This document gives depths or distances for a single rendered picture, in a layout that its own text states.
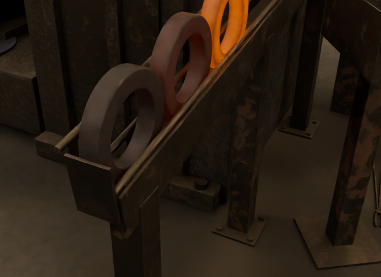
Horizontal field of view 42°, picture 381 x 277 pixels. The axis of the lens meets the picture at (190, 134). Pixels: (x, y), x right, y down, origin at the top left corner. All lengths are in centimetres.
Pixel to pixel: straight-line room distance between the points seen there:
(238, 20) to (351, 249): 75
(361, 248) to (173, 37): 93
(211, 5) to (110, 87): 33
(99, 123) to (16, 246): 90
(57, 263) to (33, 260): 7
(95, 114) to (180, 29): 22
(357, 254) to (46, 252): 85
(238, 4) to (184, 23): 26
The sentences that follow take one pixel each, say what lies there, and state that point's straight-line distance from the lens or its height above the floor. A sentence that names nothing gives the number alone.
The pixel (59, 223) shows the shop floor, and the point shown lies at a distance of 155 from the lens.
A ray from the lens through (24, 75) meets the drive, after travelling 185.
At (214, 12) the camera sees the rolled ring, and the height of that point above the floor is 72.
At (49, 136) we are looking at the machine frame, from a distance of 181.
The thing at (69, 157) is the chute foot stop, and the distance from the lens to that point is 69.
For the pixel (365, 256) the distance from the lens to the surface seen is 149.
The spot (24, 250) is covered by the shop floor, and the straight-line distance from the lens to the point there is 150.
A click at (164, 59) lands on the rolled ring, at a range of 78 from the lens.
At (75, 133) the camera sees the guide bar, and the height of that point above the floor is 64.
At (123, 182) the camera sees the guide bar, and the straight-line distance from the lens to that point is 71.
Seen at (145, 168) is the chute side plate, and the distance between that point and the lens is 74.
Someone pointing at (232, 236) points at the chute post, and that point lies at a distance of 147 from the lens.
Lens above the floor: 102
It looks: 33 degrees down
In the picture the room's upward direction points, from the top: 1 degrees clockwise
